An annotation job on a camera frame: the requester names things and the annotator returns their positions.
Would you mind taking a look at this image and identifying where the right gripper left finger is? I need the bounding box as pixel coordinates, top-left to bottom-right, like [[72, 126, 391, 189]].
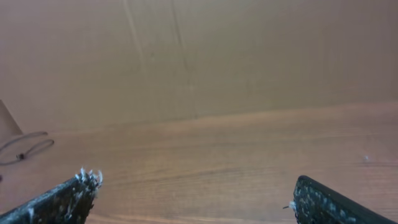
[[1, 169, 103, 224]]

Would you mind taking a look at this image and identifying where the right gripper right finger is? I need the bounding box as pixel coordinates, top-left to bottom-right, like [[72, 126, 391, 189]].
[[284, 175, 397, 224]]

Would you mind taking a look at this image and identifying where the black cable silver plug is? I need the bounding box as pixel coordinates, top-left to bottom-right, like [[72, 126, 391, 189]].
[[1, 131, 55, 166]]

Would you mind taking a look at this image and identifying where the cardboard wall panel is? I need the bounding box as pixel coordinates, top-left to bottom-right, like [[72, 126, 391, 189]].
[[1, 0, 397, 132]]

